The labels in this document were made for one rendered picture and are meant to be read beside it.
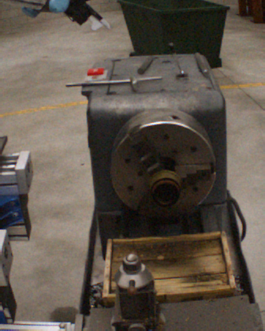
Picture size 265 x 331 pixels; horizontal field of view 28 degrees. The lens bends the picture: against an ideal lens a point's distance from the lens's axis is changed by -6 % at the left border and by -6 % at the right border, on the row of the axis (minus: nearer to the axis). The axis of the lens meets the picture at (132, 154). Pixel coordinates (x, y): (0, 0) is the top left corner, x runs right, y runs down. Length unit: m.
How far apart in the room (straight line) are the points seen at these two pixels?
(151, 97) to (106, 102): 0.14
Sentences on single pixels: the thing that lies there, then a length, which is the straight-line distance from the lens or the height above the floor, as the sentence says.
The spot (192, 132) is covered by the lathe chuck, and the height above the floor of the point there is 1.20.
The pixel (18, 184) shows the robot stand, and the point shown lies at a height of 1.06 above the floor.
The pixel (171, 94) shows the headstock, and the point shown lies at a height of 1.25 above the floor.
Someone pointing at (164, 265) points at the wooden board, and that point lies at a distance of 1.58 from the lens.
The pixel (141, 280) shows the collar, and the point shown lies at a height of 1.14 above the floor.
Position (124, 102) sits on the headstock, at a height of 1.24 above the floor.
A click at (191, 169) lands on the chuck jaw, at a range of 1.63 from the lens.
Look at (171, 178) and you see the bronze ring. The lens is 1.55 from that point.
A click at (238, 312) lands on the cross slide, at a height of 0.97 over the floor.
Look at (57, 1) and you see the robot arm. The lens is 1.78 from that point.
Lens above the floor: 1.82
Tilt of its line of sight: 24 degrees down
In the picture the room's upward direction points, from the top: 4 degrees counter-clockwise
